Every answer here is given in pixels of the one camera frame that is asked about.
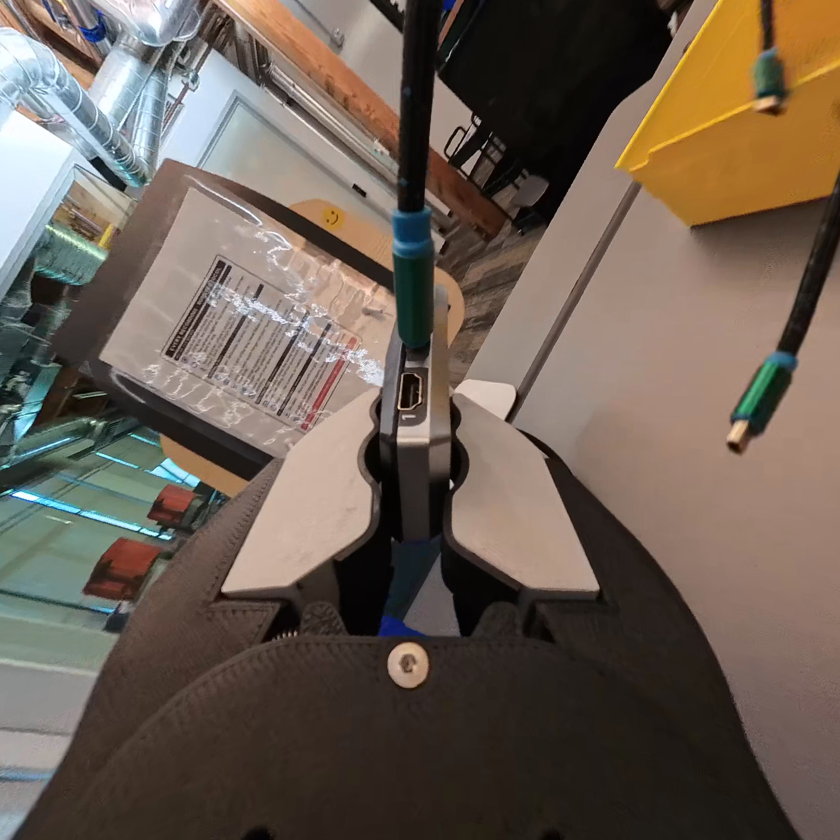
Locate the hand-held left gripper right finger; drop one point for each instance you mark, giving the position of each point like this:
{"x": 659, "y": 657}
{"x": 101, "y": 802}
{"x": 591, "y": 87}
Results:
{"x": 518, "y": 518}

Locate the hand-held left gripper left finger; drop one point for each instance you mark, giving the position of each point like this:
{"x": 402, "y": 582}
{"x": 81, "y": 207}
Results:
{"x": 302, "y": 512}

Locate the grey hdmi switch hub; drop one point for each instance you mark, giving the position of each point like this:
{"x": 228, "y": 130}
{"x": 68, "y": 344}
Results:
{"x": 420, "y": 472}

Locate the blue plastic storage bin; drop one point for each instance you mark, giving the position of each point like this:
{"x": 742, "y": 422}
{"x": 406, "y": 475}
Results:
{"x": 401, "y": 627}

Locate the yellow plastic storage bin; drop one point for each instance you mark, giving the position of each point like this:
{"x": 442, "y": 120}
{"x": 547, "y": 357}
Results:
{"x": 722, "y": 164}

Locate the red canister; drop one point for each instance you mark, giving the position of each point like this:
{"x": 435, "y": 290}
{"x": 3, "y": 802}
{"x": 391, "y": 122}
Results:
{"x": 121, "y": 568}
{"x": 172, "y": 505}

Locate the silver insulated pipe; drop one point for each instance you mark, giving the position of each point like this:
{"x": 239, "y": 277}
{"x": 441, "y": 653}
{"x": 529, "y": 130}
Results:
{"x": 157, "y": 46}

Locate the silver spiral elbow duct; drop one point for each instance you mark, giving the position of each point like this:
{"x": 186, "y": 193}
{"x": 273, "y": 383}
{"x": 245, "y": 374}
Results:
{"x": 79, "y": 111}

